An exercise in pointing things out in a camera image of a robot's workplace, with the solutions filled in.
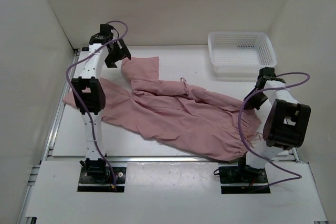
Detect pink trousers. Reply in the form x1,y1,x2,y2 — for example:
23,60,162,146
62,56,264,162

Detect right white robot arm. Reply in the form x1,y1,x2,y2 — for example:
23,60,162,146
236,76,311,182

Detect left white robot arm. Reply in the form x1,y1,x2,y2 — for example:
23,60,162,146
70,31,131,184

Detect white plastic basket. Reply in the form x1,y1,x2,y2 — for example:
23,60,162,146
207,31,277,78

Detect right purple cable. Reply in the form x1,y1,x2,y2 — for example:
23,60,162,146
237,71,311,183

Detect purple cable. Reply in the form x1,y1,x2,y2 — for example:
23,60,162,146
65,20,130,187
237,71,311,183

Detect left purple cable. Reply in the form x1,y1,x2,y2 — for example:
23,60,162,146
65,20,130,187

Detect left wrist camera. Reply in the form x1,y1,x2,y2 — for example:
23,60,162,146
99,24,114,39

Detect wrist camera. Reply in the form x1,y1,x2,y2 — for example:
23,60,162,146
256,67,286,89
99,24,114,39

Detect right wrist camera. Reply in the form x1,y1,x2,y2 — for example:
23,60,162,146
256,67,286,89

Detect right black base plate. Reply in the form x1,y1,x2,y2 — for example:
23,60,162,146
213,166,270,195

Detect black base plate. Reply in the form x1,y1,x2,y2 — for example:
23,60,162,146
77,161,127,193
213,166,270,195

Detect aluminium rail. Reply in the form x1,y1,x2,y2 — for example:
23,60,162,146
48,155,300,164

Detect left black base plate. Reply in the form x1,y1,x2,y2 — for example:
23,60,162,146
77,161,127,193

